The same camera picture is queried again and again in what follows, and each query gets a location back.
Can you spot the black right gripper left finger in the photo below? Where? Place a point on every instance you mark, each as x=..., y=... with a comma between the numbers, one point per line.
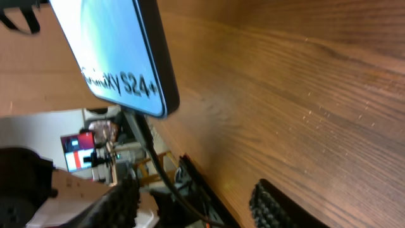
x=116, y=209

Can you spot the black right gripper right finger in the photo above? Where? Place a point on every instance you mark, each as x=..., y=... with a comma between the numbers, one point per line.
x=271, y=208

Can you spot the blue Galaxy smartphone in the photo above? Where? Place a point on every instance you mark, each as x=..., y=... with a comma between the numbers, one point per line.
x=121, y=51

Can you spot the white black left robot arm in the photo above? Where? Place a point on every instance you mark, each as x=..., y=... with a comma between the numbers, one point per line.
x=26, y=183

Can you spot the cardboard box background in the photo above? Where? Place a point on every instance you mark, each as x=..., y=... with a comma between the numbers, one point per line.
x=76, y=194

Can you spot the red laptop screen background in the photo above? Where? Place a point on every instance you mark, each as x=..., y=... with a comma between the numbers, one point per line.
x=77, y=150

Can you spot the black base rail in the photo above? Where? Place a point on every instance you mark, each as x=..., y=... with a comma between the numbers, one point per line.
x=191, y=185

